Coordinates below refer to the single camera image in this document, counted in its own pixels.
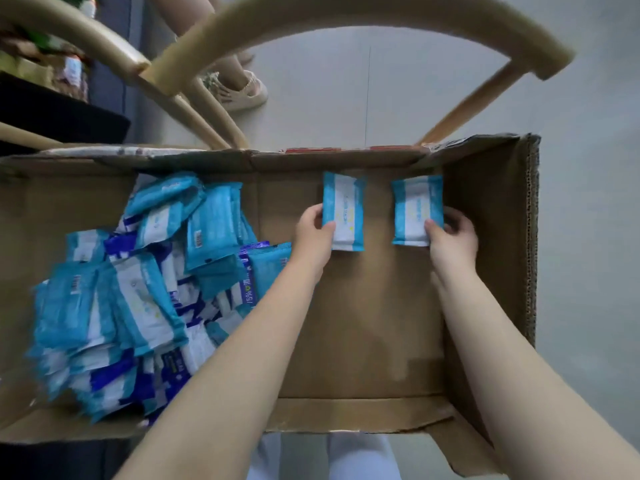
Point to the person's left thumb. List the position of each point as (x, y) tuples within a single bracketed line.
[(328, 233)]

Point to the person's left hand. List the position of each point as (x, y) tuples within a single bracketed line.
[(311, 243)]

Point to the snack packets on shelf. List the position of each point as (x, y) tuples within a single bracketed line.
[(45, 59)]

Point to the beige sandal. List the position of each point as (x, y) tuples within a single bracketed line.
[(237, 92)]

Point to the pile of blue wipes packets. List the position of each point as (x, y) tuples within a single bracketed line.
[(140, 294)]

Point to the beige wooden chair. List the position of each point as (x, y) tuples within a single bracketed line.
[(75, 49), (360, 24)]

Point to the black shelf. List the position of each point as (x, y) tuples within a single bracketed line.
[(50, 114)]

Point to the person's white trousers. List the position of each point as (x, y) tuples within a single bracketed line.
[(325, 457)]

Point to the light blue wipes packet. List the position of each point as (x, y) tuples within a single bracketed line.
[(345, 209), (416, 207)]

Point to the large brown cardboard box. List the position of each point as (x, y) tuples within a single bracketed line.
[(370, 314)]

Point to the person's right forearm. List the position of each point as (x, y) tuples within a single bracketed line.
[(520, 379)]

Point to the person's right hand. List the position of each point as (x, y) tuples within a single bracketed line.
[(452, 245)]

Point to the person's left forearm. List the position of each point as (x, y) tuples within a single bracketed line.
[(225, 374)]

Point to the person's right thumb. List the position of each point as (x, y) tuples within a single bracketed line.
[(434, 231)]

